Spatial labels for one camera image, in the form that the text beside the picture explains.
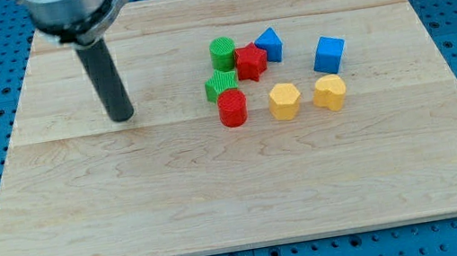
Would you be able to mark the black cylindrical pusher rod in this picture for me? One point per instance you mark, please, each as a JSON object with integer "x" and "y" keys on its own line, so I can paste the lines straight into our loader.
{"x": 105, "y": 78}

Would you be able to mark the green star block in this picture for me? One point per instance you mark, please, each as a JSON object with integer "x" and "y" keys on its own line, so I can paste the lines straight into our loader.
{"x": 220, "y": 82}

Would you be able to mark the red star block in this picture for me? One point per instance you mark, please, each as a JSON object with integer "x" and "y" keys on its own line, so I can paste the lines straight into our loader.
{"x": 250, "y": 62}

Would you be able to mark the green cylinder block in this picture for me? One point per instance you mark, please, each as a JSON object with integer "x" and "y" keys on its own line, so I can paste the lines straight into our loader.
{"x": 222, "y": 53}

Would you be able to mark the wooden board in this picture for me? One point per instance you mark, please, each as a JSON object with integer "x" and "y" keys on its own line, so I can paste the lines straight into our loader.
{"x": 175, "y": 181}

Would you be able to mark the red cylinder block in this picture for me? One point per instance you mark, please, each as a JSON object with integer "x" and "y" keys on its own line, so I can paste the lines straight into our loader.
{"x": 232, "y": 108}

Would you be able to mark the blue triangle block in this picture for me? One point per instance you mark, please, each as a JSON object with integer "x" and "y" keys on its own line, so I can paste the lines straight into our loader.
{"x": 270, "y": 42}

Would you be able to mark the yellow hexagon block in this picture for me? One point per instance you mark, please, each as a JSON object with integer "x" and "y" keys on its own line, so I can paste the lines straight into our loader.
{"x": 284, "y": 101}

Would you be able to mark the blue cube block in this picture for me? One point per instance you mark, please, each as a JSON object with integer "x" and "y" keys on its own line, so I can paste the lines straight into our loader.
{"x": 328, "y": 55}

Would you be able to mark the yellow heart block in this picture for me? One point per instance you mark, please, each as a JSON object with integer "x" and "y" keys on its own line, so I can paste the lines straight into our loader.
{"x": 329, "y": 92}

